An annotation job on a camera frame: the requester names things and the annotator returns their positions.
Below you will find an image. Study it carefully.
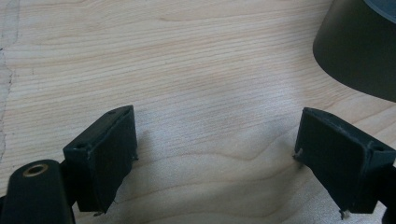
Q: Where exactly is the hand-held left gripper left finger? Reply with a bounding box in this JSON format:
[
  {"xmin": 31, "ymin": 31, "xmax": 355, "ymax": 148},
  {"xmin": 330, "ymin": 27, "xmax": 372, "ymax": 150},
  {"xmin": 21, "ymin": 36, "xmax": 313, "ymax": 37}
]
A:
[{"xmin": 62, "ymin": 105, "xmax": 139, "ymax": 217}]

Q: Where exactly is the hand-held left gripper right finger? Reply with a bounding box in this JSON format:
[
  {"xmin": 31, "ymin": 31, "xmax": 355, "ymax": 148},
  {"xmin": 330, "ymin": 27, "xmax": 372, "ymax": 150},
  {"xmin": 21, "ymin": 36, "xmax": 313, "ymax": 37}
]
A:
[{"xmin": 292, "ymin": 106, "xmax": 396, "ymax": 220}]

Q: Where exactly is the dark round container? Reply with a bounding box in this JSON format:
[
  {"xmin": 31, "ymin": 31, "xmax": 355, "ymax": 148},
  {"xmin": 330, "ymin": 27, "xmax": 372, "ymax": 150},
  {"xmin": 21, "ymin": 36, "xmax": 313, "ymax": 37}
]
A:
[{"xmin": 312, "ymin": 0, "xmax": 396, "ymax": 103}]

